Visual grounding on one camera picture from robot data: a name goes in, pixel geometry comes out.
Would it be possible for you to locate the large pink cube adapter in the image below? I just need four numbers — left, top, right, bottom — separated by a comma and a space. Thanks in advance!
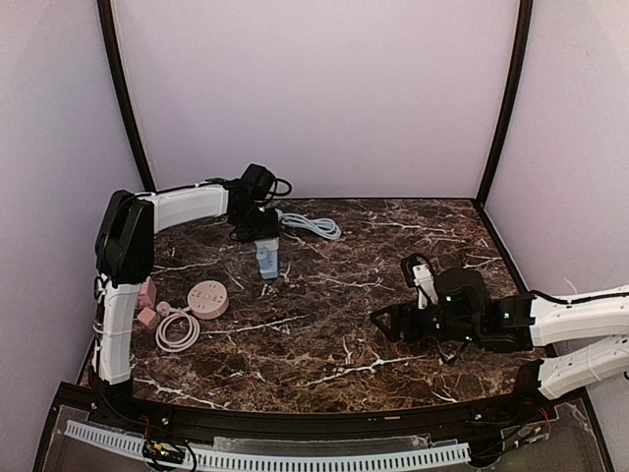
137, 276, 157, 310

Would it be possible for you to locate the grey slotted cable duct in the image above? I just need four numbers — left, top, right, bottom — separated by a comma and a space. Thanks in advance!
64, 420, 471, 471

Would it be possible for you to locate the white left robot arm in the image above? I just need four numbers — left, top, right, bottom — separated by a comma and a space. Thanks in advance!
92, 169, 279, 385

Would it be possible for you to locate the left black frame post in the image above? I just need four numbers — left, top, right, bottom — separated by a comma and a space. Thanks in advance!
96, 0, 157, 192

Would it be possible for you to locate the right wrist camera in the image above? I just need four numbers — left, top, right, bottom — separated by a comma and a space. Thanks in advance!
401, 253, 438, 310

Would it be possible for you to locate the black frame post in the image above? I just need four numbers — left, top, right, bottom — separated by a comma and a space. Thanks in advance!
96, 0, 157, 192
476, 0, 534, 207

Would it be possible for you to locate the pink plug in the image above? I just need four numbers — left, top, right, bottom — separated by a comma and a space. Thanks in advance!
155, 301, 172, 317

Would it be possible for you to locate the small pink cube adapter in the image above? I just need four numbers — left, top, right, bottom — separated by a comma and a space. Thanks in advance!
137, 307, 159, 327

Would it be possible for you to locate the small green circuit board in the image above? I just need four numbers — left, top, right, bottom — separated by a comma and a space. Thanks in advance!
142, 441, 186, 463

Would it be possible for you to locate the right black frame post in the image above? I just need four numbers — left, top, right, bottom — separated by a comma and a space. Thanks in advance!
476, 0, 534, 207

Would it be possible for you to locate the blue power strip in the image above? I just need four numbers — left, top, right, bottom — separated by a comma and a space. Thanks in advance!
255, 237, 279, 280

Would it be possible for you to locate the pink round power socket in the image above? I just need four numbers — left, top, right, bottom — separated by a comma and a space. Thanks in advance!
187, 280, 229, 321

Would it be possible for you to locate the pink coiled cable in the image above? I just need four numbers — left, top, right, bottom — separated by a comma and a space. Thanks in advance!
154, 311, 201, 352

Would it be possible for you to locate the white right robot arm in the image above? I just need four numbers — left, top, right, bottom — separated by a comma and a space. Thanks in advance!
370, 265, 628, 399

